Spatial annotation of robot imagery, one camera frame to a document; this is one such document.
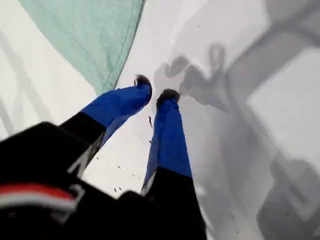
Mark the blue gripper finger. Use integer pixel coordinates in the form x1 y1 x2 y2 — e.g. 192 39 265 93
59 73 153 152
140 88 208 240

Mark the red white servo wire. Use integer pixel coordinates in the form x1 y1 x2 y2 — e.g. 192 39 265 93
0 183 77 210

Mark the pale green T-shirt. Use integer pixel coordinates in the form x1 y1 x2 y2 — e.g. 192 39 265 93
18 0 147 95

